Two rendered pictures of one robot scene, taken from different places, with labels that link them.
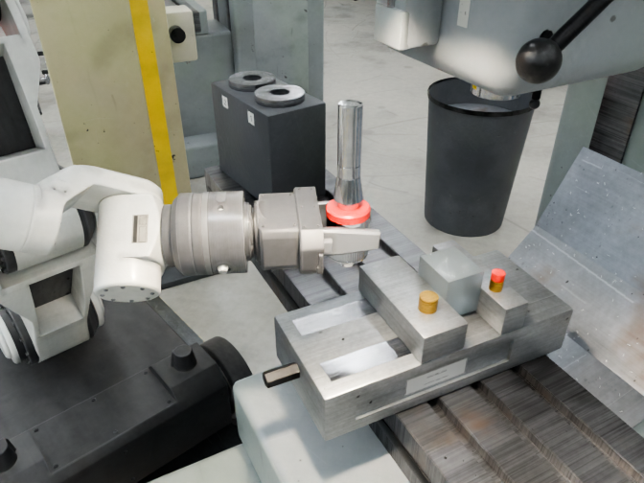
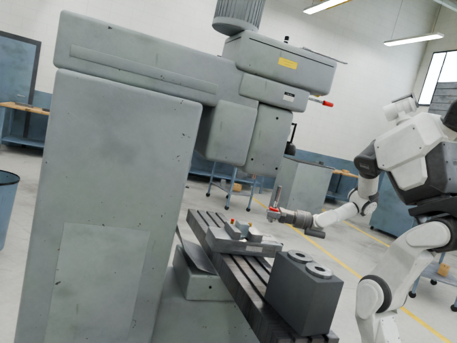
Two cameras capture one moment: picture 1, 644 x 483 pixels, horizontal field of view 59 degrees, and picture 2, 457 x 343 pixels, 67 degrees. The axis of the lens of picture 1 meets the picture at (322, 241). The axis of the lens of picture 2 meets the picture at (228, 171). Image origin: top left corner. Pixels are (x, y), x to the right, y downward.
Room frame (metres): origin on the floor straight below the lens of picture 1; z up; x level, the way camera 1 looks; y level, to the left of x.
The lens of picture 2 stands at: (2.18, -0.12, 1.52)
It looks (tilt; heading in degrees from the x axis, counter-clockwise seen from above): 8 degrees down; 186
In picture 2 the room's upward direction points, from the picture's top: 13 degrees clockwise
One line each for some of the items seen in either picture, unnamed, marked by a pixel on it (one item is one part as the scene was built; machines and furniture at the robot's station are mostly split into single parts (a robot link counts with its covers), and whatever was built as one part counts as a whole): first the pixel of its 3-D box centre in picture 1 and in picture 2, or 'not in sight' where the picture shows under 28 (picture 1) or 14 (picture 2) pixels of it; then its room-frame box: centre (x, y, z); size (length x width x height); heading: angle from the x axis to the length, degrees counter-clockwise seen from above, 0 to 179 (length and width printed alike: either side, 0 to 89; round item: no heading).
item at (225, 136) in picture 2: not in sight; (223, 131); (0.63, -0.34, 1.47); 0.24 x 0.19 x 0.26; 27
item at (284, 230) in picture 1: (263, 232); (290, 218); (0.52, 0.06, 1.13); 0.13 x 0.12 x 0.10; 6
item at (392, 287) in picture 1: (408, 305); (251, 232); (0.54, -0.11, 1.02); 0.15 x 0.06 x 0.04; 25
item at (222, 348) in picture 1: (226, 380); not in sight; (0.90, 0.21, 0.50); 0.20 x 0.05 x 0.20; 41
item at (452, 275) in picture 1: (448, 283); (241, 228); (0.56, -0.16, 1.03); 0.06 x 0.05 x 0.06; 25
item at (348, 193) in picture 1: (349, 157); (277, 197); (0.53, -0.03, 1.22); 0.03 x 0.03 x 0.11
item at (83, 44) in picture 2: not in sight; (166, 70); (0.77, -0.61, 1.66); 0.80 x 0.23 x 0.20; 117
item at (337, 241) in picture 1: (350, 242); not in sight; (0.50, -0.03, 1.14); 0.06 x 0.02 x 0.03; 96
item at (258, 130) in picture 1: (267, 135); (302, 288); (1.04, 0.10, 1.03); 0.22 x 0.12 x 0.20; 35
